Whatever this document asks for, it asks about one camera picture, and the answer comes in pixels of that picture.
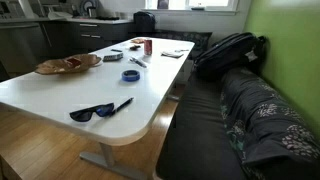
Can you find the red toy wagon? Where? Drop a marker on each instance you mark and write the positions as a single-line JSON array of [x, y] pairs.
[[74, 62]]

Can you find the black marker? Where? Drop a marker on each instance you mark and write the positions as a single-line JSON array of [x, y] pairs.
[[138, 62]]

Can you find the blue tape roll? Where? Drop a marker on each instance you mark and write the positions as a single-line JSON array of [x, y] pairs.
[[125, 77]]

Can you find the small notepad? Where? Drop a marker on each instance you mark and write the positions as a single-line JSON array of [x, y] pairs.
[[171, 54]]

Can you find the black pen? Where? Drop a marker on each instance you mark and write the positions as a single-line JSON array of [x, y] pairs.
[[123, 105]]

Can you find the red soda can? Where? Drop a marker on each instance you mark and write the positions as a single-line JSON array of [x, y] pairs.
[[148, 47]]

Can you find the white paper packet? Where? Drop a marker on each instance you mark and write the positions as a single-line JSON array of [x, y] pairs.
[[182, 50]]

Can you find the dark snack wrapper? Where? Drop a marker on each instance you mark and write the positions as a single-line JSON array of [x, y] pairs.
[[135, 47]]

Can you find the brown snack packet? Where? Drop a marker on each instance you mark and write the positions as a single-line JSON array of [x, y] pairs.
[[137, 40]]

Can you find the dark sofa seat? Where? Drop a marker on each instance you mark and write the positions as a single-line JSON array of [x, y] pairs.
[[196, 133]]

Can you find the grey calculator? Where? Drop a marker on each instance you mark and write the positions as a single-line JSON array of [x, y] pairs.
[[112, 57]]

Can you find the small black strip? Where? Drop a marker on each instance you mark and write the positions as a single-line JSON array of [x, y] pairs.
[[116, 50]]

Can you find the dark floral back cushion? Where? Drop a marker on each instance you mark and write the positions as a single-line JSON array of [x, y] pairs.
[[196, 40]]

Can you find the dark bag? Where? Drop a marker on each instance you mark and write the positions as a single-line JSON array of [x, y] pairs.
[[144, 21]]

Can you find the black backpack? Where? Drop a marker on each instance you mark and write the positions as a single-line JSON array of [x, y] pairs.
[[226, 53]]

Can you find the black sunglasses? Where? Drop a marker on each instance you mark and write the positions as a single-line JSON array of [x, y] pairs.
[[83, 115]]

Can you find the dark kitchen cabinet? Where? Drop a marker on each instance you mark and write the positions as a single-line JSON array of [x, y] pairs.
[[100, 33]]

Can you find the grey table leg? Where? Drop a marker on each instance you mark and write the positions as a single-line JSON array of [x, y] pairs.
[[108, 156]]

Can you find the small object on windowsill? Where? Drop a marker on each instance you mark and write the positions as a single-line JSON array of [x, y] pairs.
[[197, 8]]

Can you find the white framed window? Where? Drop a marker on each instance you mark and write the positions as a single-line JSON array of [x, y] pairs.
[[200, 2]]

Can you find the metal kettle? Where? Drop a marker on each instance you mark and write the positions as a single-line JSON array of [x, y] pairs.
[[92, 12]]

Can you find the long dark floral cushion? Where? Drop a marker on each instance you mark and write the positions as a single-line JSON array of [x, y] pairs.
[[266, 123]]

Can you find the wooden tray with food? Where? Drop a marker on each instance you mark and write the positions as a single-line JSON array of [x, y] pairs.
[[50, 67]]

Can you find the round plate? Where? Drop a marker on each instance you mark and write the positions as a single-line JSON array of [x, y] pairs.
[[84, 5]]

